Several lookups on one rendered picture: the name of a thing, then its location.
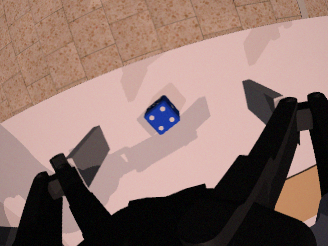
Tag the blue die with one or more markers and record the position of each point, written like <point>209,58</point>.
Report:
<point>162,115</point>

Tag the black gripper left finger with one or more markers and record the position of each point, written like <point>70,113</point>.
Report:
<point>41,220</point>

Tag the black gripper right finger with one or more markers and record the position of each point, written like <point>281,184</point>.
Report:
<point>213,219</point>

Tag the tan flat mat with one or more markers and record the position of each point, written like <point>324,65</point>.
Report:
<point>300,195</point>

